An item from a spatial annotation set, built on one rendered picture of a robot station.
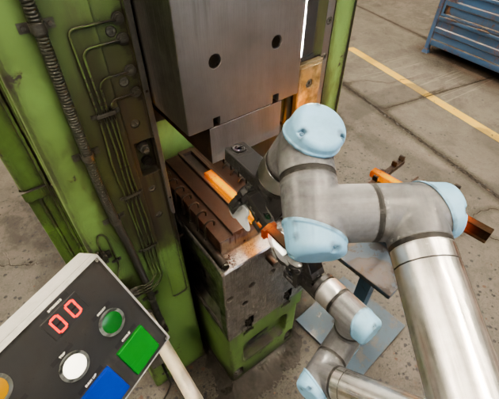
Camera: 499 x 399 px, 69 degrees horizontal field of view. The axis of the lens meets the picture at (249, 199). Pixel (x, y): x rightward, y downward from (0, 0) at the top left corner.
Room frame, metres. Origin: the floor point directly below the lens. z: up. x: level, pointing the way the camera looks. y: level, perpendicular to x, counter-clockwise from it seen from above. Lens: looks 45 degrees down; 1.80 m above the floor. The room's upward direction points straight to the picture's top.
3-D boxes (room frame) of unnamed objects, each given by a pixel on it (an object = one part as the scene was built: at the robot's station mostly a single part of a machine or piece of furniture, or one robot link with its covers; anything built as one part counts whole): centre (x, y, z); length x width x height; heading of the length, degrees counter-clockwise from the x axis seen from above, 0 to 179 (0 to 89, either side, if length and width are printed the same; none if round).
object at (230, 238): (0.87, 0.13, 0.96); 0.42 x 0.20 x 0.09; 37
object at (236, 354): (0.91, 0.09, 0.23); 0.55 x 0.37 x 0.47; 37
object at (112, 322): (0.35, 0.28, 1.09); 0.05 x 0.03 x 0.04; 127
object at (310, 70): (0.99, -0.17, 1.27); 0.09 x 0.02 x 0.17; 127
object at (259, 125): (0.87, 0.13, 1.32); 0.42 x 0.20 x 0.10; 37
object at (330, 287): (0.47, -0.20, 1.00); 0.08 x 0.05 x 0.08; 127
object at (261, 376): (0.66, -0.02, 0.01); 0.58 x 0.39 x 0.01; 127
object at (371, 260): (0.87, -0.52, 0.70); 0.40 x 0.30 x 0.02; 132
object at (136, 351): (0.33, 0.24, 1.01); 0.07 x 0.05 x 0.07; 152
